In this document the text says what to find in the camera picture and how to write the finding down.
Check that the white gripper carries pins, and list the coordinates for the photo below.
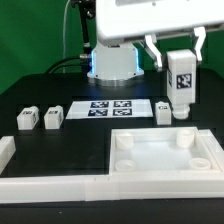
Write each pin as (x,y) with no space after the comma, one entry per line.
(117,20)

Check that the white U-shaped obstacle fence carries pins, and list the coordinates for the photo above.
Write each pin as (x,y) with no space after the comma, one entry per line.
(150,185)

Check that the white square tabletop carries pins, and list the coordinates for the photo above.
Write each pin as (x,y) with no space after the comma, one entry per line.
(145,150)

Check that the white sheet with tags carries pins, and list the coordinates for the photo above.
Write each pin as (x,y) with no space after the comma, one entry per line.
(110,109)

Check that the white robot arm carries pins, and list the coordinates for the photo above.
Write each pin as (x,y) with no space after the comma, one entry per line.
(118,63)

